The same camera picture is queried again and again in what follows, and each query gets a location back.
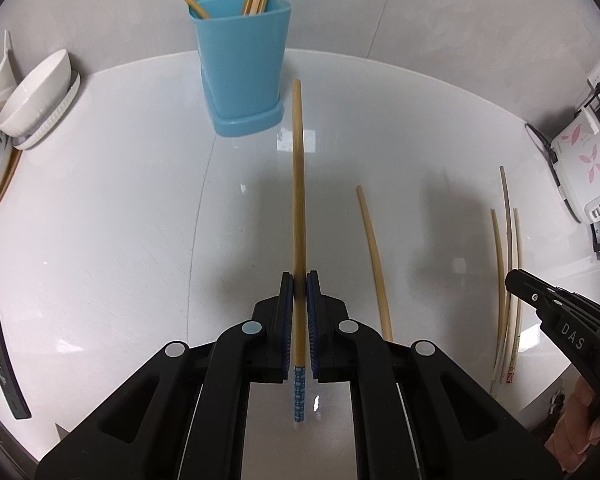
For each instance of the white slanted ceramic holder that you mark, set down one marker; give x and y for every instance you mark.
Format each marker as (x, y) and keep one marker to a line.
(2, 85)

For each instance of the white ribbed plate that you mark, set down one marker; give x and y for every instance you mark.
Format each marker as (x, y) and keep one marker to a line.
(60, 115)

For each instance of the person's right hand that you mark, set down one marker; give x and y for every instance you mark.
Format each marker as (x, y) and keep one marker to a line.
(580, 420)

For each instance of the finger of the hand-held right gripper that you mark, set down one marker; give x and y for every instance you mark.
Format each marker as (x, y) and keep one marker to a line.
(530, 292)

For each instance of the wooden chopstick white end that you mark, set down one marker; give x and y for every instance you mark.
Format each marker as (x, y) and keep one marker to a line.
(375, 260)

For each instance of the blue plastic utensil holder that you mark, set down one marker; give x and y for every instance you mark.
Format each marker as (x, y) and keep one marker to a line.
(242, 70)

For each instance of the white floral rice cooker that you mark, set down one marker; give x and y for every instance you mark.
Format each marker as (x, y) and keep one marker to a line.
(587, 160)

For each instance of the large white bowl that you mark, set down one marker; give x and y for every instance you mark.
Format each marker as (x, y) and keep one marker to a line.
(32, 95)

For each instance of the white spoon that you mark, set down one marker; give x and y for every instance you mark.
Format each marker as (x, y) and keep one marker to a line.
(7, 42)

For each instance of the black remote control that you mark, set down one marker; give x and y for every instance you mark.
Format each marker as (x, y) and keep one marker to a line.
(6, 365)

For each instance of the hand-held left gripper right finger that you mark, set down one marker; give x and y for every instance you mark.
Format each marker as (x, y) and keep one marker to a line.
(313, 310)

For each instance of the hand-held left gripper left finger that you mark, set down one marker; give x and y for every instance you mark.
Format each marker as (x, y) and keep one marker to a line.
(288, 310)

